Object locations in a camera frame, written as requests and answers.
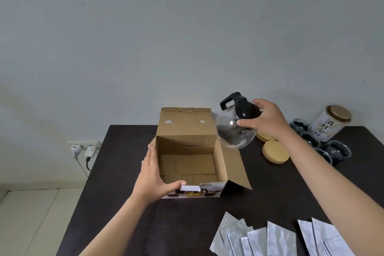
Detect person's left hand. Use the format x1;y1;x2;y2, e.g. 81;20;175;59
132;142;187;205

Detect person's right hand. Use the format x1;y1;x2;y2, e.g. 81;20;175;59
236;98;290;141

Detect white charger adapter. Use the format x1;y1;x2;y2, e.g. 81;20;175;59
84;144;100;158

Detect person's right forearm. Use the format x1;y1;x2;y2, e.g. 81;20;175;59
276;130;384;256

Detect round bamboo coaster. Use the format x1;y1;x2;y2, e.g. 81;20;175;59
262;140;291;165
256;132;278;143

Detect glass cup with black handle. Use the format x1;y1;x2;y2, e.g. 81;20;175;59
322;140;352;165
313;147;334;166
289;118;312;133
300;131;322;148

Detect white tea tin gold lid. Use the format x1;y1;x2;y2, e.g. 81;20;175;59
310;104;352;142

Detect red cardboard tea set box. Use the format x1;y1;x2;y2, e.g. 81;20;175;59
149;107;252;199

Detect person's left forearm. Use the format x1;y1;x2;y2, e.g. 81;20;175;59
78;194;150;256

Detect pile of silver foil packets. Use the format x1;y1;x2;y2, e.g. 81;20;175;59
209;211;356;256

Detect glass teapot with black lid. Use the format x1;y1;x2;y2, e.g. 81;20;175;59
214;92;263;149

